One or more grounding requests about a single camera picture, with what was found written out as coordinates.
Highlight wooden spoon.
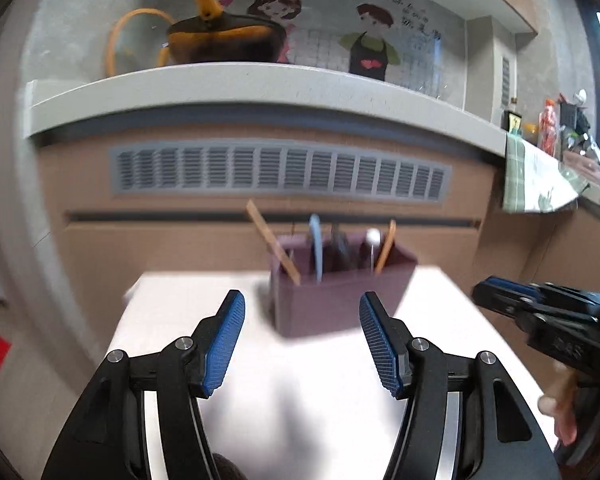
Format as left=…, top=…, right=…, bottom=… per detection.
left=373, top=218, right=398, bottom=275

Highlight black flat-handled utensil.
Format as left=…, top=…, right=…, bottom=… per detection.
left=329, top=224, right=354, bottom=272

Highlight yellow hose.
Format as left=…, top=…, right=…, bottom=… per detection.
left=105, top=7, right=179, bottom=79

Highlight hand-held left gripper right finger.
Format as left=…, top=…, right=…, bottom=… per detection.
left=358, top=291, right=563, bottom=480

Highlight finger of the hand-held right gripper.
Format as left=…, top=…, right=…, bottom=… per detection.
left=530, top=282, right=600, bottom=318
left=472, top=276, right=543, bottom=320

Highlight purple plastic utensil holder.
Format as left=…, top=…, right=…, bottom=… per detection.
left=270, top=242, right=419, bottom=339

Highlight wooden chopstick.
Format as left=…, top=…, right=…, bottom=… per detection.
left=245, top=199, right=302, bottom=287

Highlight speckled stone countertop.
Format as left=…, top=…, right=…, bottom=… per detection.
left=25, top=61, right=522, bottom=162

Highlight black knife holder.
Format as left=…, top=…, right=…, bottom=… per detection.
left=556, top=90, right=590, bottom=134

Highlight person's right hand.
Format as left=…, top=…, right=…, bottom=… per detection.
left=539, top=360, right=583, bottom=447

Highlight yellow frying pan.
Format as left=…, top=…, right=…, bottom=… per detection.
left=166, top=0, right=288, bottom=64

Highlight person's right forearm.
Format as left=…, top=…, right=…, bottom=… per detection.
left=555, top=377, right=600, bottom=467

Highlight red bottle with orange cap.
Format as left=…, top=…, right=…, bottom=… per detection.
left=538, top=99, right=561, bottom=154

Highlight grey wall vent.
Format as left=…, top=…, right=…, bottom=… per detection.
left=500, top=56, right=513, bottom=109

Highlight grey vent grille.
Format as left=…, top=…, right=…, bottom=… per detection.
left=109, top=143, right=452, bottom=204

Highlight clear plastic bags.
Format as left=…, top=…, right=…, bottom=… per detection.
left=560, top=130, right=600, bottom=181

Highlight white plastic spoon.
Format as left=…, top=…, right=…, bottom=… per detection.
left=364, top=228, right=382, bottom=269

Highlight cartoon wall poster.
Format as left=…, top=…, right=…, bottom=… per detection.
left=215, top=0, right=462, bottom=102

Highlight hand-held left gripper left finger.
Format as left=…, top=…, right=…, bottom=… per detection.
left=40, top=289, right=247, bottom=480

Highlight green checked cloth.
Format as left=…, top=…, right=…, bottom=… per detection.
left=502, top=132, right=590, bottom=214

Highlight blue plastic spoon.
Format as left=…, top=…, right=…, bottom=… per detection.
left=307, top=213, right=325, bottom=284

